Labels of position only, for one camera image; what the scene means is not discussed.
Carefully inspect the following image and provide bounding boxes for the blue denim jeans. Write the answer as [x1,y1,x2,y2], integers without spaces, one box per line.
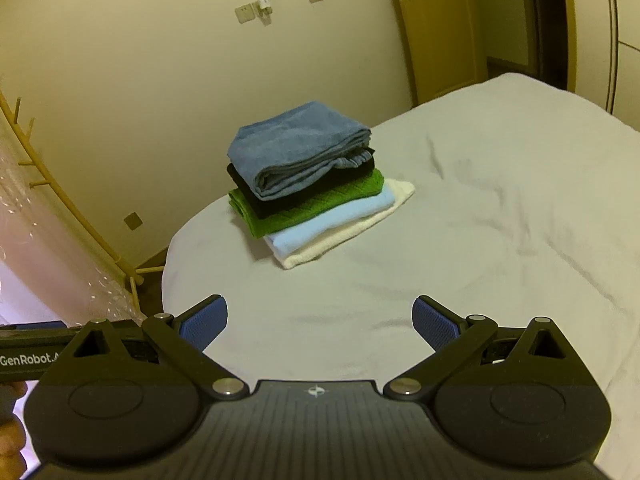
[228,101,371,191]

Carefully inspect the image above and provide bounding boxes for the wooden clothes rack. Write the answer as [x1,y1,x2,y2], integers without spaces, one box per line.
[1,94,164,314]

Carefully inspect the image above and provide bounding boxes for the person's hand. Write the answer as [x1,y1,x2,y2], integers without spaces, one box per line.
[0,382,28,480]

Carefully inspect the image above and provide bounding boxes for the lavender duvet cover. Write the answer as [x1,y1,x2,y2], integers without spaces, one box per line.
[163,75,639,479]

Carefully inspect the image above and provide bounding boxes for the folded white garment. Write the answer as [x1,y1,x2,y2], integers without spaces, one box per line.
[273,180,416,270]

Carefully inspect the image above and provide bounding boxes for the folded green garment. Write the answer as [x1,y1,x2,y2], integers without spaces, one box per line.
[228,169,384,238]

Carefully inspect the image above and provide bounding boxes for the folded light blue garment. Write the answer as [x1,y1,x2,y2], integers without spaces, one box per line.
[264,179,397,258]

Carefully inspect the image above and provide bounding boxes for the wooden door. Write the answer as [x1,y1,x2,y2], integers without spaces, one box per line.
[397,0,488,104]

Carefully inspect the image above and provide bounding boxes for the white wardrobe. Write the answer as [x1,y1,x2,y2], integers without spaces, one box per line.
[565,0,640,129]

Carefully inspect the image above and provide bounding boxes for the low wall socket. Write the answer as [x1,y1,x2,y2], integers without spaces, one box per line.
[124,212,143,231]

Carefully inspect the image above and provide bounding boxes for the wall switch with sensor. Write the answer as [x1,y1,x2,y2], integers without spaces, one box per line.
[234,0,273,25]

